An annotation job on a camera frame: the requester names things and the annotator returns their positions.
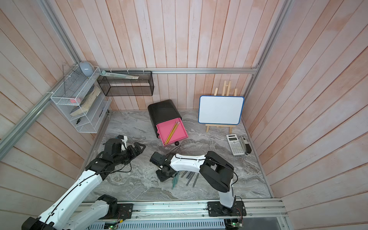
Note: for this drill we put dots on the white calculator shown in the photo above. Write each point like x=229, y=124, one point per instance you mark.
x=235, y=145

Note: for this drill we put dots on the green pencil bundle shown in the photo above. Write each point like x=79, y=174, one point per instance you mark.
x=175, y=179

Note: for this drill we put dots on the paper on black basket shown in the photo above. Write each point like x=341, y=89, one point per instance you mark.
x=118, y=76

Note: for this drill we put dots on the black drawer cabinet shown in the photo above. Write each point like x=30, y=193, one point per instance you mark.
x=161, y=112

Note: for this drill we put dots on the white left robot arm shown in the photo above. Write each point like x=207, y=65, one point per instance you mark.
x=60, y=215

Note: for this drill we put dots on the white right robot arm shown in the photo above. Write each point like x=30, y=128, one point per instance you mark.
x=216, y=171

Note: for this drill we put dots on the black stapler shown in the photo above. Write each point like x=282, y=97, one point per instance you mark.
x=245, y=145

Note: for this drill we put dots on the aluminium frame rail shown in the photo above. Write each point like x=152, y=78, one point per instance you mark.
x=16, y=133

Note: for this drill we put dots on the book on shelf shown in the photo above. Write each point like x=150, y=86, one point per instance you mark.
x=87, y=101

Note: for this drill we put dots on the yellow pencil bundle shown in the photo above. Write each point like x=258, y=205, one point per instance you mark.
x=171, y=132

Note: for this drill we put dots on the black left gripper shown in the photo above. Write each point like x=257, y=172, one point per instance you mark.
x=133, y=154

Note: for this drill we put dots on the white wire mesh shelf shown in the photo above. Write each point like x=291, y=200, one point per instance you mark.
x=81, y=100

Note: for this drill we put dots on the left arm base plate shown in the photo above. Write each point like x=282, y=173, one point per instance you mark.
x=119, y=211

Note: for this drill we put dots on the wooden easel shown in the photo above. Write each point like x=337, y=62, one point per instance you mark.
x=225, y=92

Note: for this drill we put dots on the black wire mesh basket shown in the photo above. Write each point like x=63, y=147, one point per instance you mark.
x=144, y=86

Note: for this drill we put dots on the white board with blue frame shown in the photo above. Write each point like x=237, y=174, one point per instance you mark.
x=220, y=110

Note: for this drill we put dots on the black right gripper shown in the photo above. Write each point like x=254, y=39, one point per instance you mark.
x=160, y=177

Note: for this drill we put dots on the grey computer mouse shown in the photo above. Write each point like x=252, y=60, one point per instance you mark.
x=86, y=68

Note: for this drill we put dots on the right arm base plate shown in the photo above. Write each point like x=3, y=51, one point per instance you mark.
x=217, y=210

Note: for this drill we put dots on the black pencil bundle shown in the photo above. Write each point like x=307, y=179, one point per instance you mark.
x=189, y=176

